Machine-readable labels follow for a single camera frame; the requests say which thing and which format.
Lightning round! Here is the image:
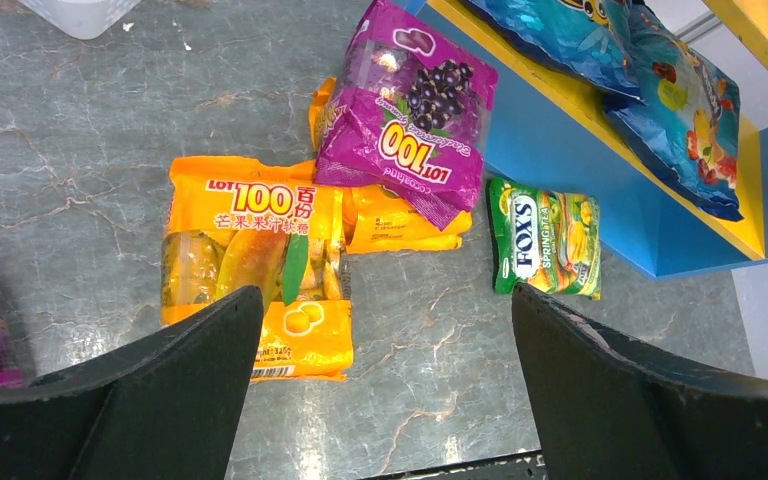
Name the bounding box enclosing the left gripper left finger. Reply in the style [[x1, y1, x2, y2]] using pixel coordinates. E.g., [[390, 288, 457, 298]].
[[0, 286, 264, 479]]

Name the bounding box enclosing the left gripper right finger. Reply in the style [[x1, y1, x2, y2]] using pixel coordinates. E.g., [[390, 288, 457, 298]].
[[512, 284, 768, 479]]

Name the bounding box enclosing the green Fox's candy bag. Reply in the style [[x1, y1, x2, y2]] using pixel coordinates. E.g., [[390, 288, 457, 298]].
[[486, 177, 601, 300]]

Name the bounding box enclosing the orange mango candy bag front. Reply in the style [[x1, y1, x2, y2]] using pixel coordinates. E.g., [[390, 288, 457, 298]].
[[160, 156, 354, 381]]

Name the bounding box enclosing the blue pink yellow shelf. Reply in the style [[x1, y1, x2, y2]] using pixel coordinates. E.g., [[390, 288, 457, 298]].
[[406, 1, 768, 279]]

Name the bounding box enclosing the blue candy bag right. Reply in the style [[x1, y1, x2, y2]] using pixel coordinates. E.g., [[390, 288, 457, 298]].
[[603, 2, 743, 222]]

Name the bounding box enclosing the blue candy bag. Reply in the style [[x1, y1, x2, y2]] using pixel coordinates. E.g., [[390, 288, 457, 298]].
[[603, 2, 743, 222], [464, 0, 641, 100]]

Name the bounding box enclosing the blue candy bag left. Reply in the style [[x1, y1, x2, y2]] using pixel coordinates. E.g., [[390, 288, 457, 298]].
[[464, 0, 641, 100]]

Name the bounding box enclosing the white plastic basket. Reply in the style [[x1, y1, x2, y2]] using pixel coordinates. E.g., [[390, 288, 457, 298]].
[[19, 0, 140, 40]]

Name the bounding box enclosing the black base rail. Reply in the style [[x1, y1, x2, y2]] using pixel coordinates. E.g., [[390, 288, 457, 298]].
[[372, 450, 548, 480]]

